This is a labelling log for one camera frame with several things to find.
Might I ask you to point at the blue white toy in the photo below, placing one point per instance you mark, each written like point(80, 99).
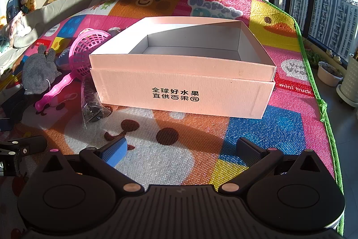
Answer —
point(63, 59)

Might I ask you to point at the grey plush toy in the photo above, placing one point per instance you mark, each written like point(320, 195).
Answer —
point(36, 71)

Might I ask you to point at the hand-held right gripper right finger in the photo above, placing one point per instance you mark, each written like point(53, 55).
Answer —
point(248, 150)

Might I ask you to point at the clear plastic bag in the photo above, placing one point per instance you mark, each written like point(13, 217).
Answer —
point(92, 110)

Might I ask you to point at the pink plastic toy scoop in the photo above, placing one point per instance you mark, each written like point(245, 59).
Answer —
point(84, 54)

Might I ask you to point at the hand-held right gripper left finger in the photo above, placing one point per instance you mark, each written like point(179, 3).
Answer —
point(116, 150)

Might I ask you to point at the small sill ornament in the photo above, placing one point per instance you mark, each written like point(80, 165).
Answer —
point(330, 53)
point(338, 58)

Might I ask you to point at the white plant pot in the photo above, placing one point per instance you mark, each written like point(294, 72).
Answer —
point(349, 82)

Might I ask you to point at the white basin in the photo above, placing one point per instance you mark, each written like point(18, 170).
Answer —
point(330, 76)

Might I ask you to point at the colourful cartoon play mat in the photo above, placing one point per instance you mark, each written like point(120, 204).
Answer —
point(195, 138)

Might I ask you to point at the apartment buildings outside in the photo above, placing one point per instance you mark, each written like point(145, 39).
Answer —
point(332, 15)

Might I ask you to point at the pink cardboard box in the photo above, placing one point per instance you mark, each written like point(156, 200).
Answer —
point(181, 87)

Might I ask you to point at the small green plant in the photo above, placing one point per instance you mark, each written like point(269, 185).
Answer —
point(311, 56)

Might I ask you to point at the white pink plush toy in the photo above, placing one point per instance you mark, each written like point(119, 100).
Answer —
point(14, 30)

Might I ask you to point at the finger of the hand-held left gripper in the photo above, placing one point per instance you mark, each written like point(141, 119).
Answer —
point(28, 144)

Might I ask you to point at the black window frame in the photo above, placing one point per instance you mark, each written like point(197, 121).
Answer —
point(312, 3)

